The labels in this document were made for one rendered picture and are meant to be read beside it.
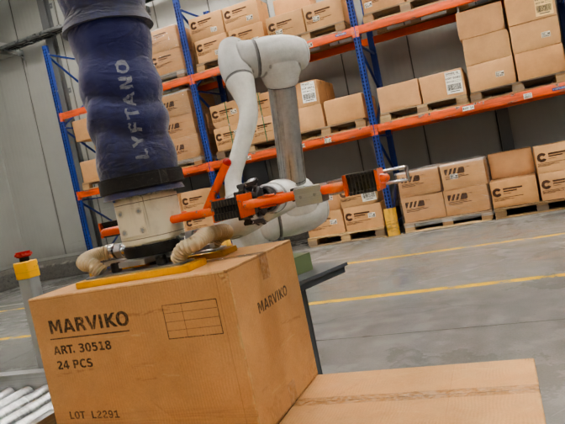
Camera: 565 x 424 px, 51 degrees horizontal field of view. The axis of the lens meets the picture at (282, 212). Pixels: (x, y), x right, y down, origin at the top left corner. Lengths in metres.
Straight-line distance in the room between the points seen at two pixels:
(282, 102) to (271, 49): 0.19
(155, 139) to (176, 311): 0.45
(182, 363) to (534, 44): 7.56
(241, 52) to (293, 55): 0.18
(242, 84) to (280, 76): 0.16
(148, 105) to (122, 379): 0.69
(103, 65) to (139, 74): 0.09
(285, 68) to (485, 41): 6.60
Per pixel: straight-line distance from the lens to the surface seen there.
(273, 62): 2.10
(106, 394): 1.62
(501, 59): 8.54
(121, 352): 1.55
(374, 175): 1.36
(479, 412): 1.41
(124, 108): 1.57
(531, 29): 8.58
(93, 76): 1.60
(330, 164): 10.22
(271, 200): 1.45
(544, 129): 9.80
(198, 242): 1.47
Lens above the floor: 1.12
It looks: 3 degrees down
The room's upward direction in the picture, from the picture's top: 12 degrees counter-clockwise
